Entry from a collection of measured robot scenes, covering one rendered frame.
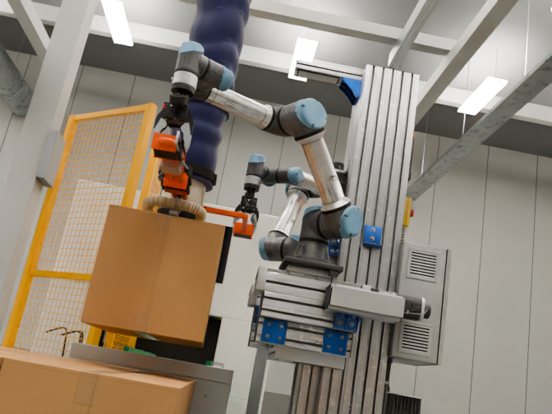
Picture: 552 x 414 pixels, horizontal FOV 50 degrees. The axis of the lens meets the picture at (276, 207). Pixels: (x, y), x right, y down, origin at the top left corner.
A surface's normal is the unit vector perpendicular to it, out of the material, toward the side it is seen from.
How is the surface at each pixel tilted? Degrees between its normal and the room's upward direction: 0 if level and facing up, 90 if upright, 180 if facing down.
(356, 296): 90
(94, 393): 90
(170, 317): 90
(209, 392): 90
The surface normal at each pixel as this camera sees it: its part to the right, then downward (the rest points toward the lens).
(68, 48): 0.10, -0.26
